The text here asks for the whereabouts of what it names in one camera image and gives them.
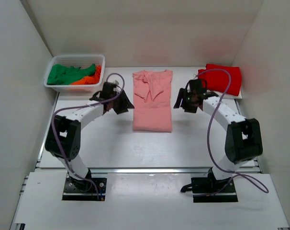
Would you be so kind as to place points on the white plastic basket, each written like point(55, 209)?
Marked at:
point(76, 60)

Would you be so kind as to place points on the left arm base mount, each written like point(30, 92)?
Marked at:
point(75, 190)

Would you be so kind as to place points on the pink t-shirt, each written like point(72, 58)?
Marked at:
point(152, 97)

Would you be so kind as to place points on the green t-shirt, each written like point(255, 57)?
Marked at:
point(62, 75)

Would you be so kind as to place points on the folded white t-shirt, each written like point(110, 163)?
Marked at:
point(229, 96)

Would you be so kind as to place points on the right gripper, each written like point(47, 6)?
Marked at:
point(180, 98)

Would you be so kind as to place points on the folded red t-shirt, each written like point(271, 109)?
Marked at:
point(218, 80)

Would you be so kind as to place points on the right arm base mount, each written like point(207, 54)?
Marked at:
point(208, 189)

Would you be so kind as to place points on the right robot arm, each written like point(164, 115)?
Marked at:
point(243, 140)

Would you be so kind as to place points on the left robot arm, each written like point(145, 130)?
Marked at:
point(64, 135)

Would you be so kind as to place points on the orange t-shirt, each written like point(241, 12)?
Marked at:
point(93, 79)

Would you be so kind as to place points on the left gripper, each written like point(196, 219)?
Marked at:
point(127, 104)

